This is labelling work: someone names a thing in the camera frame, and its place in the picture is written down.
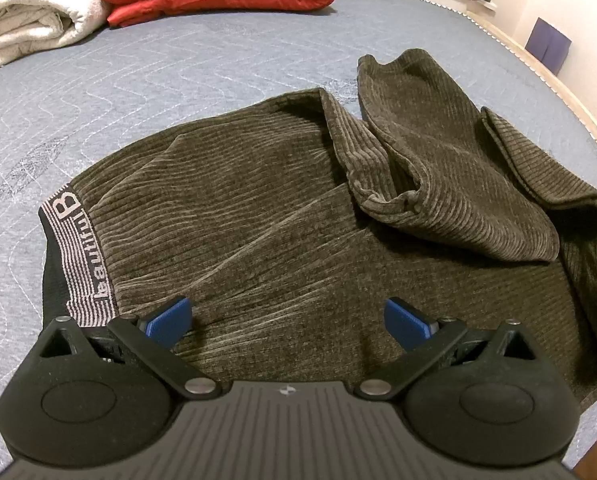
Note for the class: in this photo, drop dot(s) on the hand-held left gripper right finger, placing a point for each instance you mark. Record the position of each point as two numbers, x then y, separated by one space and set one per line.
407 324

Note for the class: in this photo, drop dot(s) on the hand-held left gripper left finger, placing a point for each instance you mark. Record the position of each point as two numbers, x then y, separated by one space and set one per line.
167 321

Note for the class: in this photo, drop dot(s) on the white folded blanket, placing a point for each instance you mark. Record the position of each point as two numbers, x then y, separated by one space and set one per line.
26 7

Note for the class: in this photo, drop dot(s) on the light wooden bed frame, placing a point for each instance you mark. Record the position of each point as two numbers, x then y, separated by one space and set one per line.
543 65

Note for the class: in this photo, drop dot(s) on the purple wall panel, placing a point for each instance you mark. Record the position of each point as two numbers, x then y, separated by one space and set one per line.
547 45

